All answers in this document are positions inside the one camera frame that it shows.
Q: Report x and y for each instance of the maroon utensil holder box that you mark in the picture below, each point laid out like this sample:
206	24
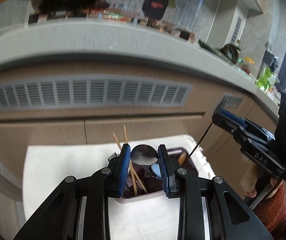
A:
152	185

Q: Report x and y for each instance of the large grey vent grille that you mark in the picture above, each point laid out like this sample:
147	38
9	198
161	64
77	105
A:
91	91

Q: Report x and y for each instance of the red knit sleeve forearm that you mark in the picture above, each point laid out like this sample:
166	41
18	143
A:
272	213

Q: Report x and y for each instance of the grey stone countertop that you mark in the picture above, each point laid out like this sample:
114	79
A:
120	42

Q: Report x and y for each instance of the black gas stove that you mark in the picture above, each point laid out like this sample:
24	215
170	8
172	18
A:
114	15

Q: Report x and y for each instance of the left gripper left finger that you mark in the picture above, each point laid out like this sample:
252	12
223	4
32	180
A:
108	182

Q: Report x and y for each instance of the yellow lid jar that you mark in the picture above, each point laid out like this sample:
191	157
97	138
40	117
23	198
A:
247	62

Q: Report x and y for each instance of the dark metal spoon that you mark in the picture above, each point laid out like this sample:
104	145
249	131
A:
145	156

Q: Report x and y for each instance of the wooden chopstick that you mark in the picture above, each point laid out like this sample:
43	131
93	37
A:
135	178
130	159

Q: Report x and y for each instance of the green plastic bag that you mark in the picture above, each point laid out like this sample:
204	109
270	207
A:
267	80

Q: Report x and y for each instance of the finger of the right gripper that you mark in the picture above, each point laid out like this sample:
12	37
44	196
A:
227	116
224	125

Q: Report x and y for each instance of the small grey vent grille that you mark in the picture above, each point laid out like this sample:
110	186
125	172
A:
231	101

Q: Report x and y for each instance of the right hand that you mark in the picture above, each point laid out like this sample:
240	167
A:
250	177

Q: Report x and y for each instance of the blue plastic rice spoon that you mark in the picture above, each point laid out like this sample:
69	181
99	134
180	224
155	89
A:
155	171

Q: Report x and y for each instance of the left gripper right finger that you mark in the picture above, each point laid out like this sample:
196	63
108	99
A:
178	182

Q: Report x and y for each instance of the wooden spoon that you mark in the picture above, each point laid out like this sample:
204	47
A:
182	158

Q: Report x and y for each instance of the black round pot lid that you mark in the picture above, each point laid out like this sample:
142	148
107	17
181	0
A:
231	52

